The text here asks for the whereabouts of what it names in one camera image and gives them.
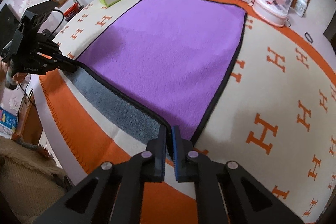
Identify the small white pill bottle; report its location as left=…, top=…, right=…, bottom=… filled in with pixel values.
left=294, top=0, right=308, bottom=17

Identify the orange cream H-pattern blanket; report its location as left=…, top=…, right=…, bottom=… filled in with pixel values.
left=33, top=0, right=335, bottom=223

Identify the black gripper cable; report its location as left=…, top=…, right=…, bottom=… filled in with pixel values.
left=39, top=9, right=66, bottom=37

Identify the purple grey microfibre towel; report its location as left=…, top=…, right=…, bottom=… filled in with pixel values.
left=67, top=0, right=247, bottom=143

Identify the person's left hand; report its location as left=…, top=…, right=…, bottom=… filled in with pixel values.
left=0, top=61, right=27, bottom=84

